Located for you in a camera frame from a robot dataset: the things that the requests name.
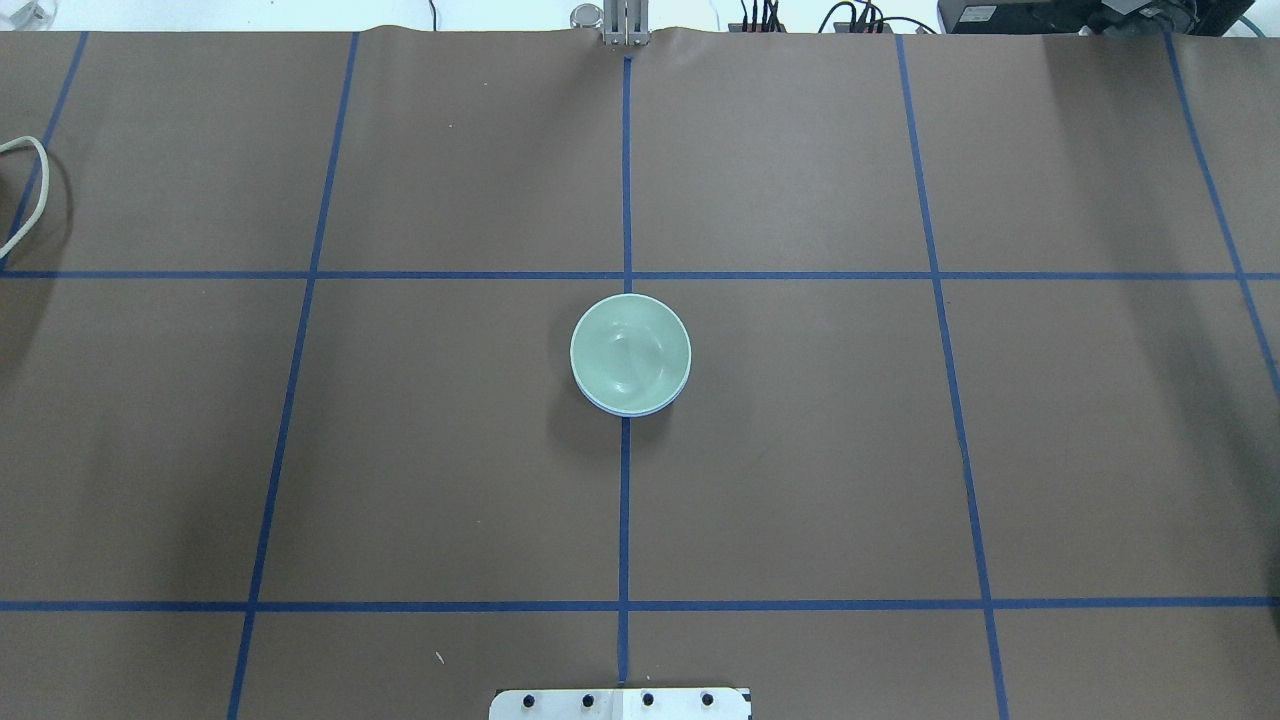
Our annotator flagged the green bowl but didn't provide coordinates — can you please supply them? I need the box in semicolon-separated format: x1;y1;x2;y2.
570;293;692;382

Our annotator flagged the blue bowl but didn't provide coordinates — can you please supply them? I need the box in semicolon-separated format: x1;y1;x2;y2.
573;374;690;418

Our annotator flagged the brown paper table cover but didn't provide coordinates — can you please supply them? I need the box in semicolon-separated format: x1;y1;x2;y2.
3;27;1277;719

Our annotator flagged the aluminium frame post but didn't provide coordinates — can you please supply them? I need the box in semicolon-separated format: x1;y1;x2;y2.
600;0;652;46

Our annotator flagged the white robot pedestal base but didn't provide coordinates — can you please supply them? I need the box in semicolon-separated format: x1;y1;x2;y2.
488;687;753;719

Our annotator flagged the white toaster power cable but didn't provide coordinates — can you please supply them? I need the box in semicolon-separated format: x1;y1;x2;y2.
0;136;51;261

